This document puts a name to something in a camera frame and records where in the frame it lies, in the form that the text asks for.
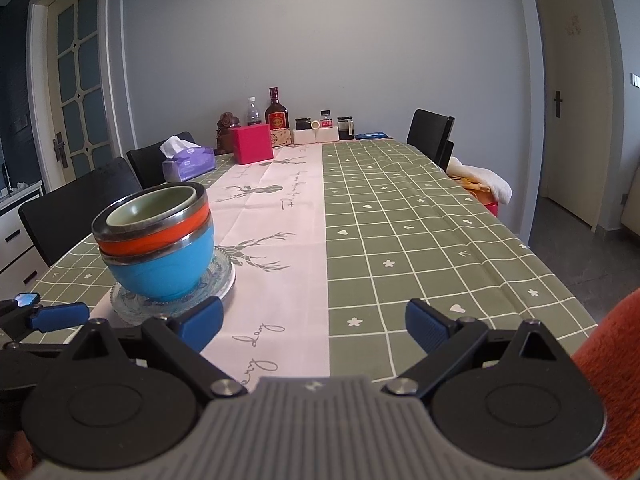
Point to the purple tissue pack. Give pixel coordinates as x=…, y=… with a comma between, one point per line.
x=192, y=165

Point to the green checked tablecloth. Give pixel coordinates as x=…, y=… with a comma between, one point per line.
x=400, y=210

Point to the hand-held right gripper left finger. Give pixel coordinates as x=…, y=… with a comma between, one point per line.
x=205, y=320

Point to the dark glass jar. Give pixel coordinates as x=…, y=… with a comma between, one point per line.
x=345, y=129

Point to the black lidded jar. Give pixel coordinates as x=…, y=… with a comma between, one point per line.
x=302, y=124

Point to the glass-paned door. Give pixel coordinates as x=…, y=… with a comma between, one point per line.
x=80, y=85

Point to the clear plastic bottle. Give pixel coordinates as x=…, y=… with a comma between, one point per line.
x=253, y=112

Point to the white drawer cabinet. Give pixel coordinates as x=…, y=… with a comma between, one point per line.
x=15, y=240

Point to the small red-label ink bottle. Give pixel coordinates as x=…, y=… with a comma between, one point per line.
x=326, y=121

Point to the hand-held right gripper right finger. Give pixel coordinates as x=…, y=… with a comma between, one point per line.
x=425, y=325

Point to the pink box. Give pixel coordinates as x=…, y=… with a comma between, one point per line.
x=252, y=145

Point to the brown liquor bottle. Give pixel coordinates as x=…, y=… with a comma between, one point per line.
x=276, y=115

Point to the black chair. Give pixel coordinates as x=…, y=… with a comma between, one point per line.
x=75, y=205
x=446, y=157
x=147, y=160
x=427, y=130

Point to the green ceramic bowl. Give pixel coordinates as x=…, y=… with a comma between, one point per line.
x=150, y=210

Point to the flat blue packet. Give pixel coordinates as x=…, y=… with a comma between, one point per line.
x=372, y=136

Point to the orange fleece clothing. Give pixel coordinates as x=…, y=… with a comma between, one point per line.
x=615, y=350

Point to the brown figurine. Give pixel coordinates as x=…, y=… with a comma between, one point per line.
x=227, y=122

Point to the blue steel bowl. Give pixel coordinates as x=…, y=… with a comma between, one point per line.
x=165, y=275

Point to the beige wooden radio box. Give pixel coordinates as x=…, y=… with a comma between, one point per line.
x=282, y=137

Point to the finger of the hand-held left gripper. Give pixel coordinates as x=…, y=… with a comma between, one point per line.
x=60, y=316

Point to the large clear glass plate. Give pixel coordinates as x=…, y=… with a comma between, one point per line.
x=220, y=280

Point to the white ceramic box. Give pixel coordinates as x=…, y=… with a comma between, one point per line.
x=327, y=135
x=304, y=137

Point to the orange steel bowl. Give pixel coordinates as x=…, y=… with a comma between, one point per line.
x=165, y=240

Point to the orange yellow cloth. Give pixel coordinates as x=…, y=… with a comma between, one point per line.
x=467, y=187

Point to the red stool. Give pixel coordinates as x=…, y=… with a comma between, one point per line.
x=491, y=208

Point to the white door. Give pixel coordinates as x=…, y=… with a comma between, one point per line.
x=575, y=60

